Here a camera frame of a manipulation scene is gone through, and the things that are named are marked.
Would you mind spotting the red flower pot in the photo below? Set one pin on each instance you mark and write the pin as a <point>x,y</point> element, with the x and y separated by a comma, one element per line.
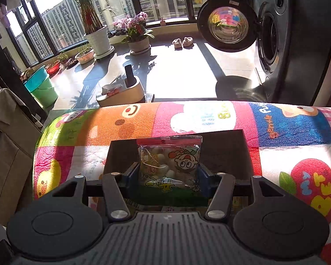
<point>53,67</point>

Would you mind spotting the colourful cartoon printed mat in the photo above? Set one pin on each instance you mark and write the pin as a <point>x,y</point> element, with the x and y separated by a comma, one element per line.
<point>182,118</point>

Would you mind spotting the grey storage box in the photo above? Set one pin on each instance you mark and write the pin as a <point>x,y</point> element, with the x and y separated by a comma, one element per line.
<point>226,154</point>

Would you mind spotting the round washing machine door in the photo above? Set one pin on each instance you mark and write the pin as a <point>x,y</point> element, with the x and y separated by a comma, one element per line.
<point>228,23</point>

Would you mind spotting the black flower pot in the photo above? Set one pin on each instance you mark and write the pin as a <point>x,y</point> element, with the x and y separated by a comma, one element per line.
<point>71,63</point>

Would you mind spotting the blue bucket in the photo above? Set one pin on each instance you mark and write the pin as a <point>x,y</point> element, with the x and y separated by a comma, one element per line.
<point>35,80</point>

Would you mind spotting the grey washing machine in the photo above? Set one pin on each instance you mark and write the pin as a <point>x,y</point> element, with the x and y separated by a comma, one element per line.
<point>295,52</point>

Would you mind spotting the tall palm in white pot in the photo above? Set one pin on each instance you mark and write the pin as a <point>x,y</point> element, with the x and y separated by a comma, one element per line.
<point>98,41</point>

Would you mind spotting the green bucket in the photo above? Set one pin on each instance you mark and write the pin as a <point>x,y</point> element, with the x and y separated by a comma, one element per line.
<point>45,93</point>

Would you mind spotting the brown cardboard box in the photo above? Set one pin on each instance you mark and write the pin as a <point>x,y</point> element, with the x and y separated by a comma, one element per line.
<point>8,149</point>

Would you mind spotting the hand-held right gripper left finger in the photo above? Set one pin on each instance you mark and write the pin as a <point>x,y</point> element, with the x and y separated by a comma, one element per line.
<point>133,180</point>

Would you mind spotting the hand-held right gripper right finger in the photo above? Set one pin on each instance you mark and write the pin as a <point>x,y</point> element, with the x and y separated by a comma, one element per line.
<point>203,182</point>

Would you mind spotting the beige floor cleaner dock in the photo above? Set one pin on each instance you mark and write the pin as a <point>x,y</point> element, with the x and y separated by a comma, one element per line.
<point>129,91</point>

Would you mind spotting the small green potted plant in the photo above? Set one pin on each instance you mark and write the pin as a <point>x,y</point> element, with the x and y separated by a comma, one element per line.
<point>63,58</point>

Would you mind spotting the beige fluffy slipper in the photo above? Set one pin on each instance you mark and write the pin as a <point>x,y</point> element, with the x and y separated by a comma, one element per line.
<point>187,41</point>
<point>177,43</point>

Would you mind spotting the clear cartoon candy packet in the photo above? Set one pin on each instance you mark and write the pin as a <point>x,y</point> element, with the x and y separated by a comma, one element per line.
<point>168,162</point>

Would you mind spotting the pink flowering potted plant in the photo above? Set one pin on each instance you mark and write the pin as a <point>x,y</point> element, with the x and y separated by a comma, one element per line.
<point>136,30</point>

